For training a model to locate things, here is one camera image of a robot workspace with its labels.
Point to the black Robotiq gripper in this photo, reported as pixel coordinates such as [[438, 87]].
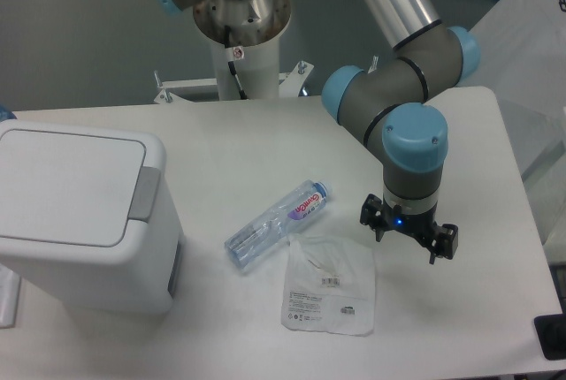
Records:
[[440, 240]]

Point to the white push-lid trash can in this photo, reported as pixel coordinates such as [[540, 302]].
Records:
[[87, 216]]

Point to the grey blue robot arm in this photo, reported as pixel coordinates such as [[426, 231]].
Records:
[[386, 109]]

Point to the clear plastic packaging bag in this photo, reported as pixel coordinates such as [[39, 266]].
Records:
[[329, 286]]

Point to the clear plastic water bottle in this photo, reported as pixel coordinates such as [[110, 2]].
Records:
[[291, 214]]

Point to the black device at table edge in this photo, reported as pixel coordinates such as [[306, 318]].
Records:
[[551, 333]]

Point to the white side table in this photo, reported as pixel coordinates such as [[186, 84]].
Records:
[[522, 45]]

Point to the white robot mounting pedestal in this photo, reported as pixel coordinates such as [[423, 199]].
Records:
[[243, 36]]

